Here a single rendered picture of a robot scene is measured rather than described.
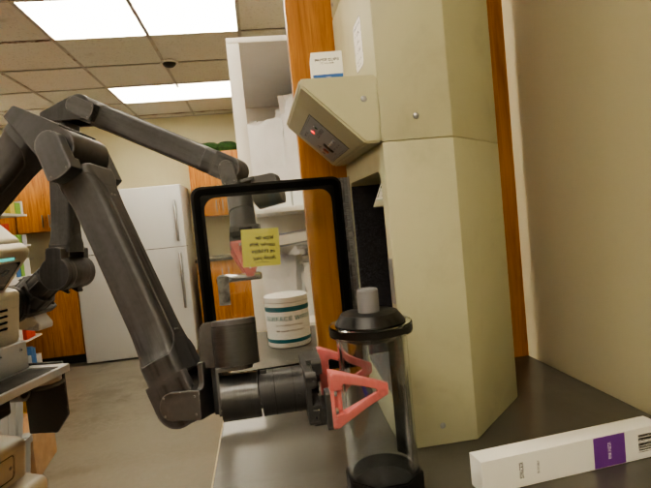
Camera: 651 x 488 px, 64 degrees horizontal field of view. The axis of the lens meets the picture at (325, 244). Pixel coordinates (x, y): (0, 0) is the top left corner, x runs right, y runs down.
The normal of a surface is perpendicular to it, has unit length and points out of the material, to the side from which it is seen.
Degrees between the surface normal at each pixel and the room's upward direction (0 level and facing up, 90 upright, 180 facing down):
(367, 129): 90
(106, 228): 81
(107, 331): 90
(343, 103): 90
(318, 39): 90
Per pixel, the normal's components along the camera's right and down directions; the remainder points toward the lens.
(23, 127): -0.24, -0.07
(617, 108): -0.99, 0.11
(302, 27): 0.13, 0.04
